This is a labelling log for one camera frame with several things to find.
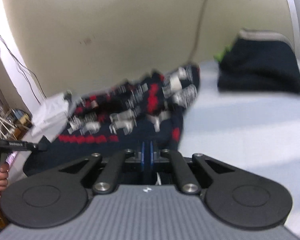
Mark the person's left hand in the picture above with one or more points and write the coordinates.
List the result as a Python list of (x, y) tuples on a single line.
[(4, 169)]

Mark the green cloth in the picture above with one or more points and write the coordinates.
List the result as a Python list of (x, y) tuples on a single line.
[(220, 55)]

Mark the white pillow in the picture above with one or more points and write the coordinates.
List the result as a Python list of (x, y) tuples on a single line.
[(52, 110)]

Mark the white folded ironing board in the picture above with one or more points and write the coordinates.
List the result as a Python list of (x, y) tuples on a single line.
[(7, 126)]

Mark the navy red reindeer sweater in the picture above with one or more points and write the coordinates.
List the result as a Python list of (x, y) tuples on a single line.
[(149, 110)]

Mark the navy garment with white stripes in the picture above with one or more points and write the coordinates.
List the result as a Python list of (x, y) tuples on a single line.
[(259, 61)]

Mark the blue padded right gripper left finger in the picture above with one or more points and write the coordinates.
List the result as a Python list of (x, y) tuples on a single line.
[(142, 156)]

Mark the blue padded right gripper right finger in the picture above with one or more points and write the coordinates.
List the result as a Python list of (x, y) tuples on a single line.
[(150, 156)]

